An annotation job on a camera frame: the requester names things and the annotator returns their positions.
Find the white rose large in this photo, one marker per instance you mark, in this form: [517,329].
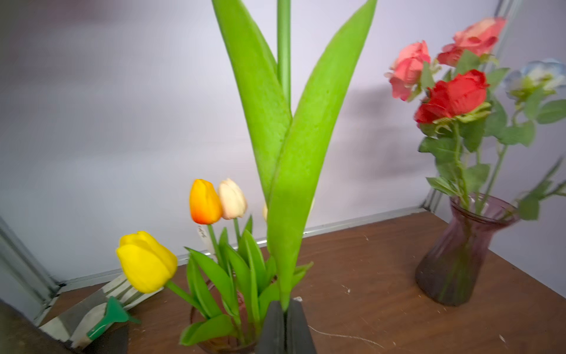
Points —
[528,206]

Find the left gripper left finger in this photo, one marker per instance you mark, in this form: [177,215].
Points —
[272,339]

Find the yellow tulip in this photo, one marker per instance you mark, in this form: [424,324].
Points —
[289,144]
[149,266]

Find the white rose small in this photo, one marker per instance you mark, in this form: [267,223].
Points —
[520,100]

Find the pink rose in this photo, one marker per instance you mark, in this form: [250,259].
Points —
[479,38]
[406,70]

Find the red rose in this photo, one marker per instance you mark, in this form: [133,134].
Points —
[453,117]

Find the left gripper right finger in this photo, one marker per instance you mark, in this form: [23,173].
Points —
[298,336]

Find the right purple glass vase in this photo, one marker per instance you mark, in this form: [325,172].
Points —
[448,273]

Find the orange tulip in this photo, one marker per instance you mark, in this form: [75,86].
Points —
[205,203]

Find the left red glass vase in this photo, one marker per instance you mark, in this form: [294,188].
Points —
[228,344]

